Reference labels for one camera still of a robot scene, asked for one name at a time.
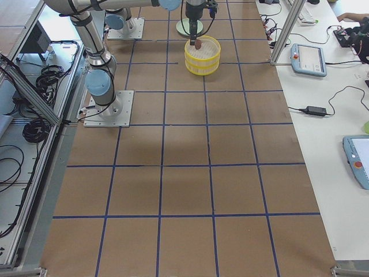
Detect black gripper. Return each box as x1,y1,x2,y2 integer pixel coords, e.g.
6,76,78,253
185,0,205,46

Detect brown bun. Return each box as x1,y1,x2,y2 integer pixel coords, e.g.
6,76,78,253
194,39,202,50

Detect yellow steamer basket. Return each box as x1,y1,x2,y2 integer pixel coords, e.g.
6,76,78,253
184,36,221,67
185,58,220,76

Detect person hand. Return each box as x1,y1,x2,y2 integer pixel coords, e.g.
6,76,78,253
337,13,353,21

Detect light green plate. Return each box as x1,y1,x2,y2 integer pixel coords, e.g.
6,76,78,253
176,18,204,37

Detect white keyboard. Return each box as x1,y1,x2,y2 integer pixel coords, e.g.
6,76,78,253
298,8,318,25

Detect blue teach pendant far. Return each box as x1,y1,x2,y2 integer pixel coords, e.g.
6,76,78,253
291,43,327,77

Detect blue teach pendant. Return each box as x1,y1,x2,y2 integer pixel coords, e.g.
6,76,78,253
291,43,327,77
342,135,368,190

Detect black power adapter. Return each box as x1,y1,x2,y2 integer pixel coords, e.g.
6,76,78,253
298,106,327,117

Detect black circuit board box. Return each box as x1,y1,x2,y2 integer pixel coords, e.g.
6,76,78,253
333,28,354,48

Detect blue teach pendant near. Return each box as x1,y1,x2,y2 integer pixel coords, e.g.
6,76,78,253
342,135,368,190

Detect aluminium frame post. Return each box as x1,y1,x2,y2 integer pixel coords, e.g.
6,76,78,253
270,0,305,66

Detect black coiled cables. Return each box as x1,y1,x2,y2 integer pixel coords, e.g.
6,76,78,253
22,118,50,144

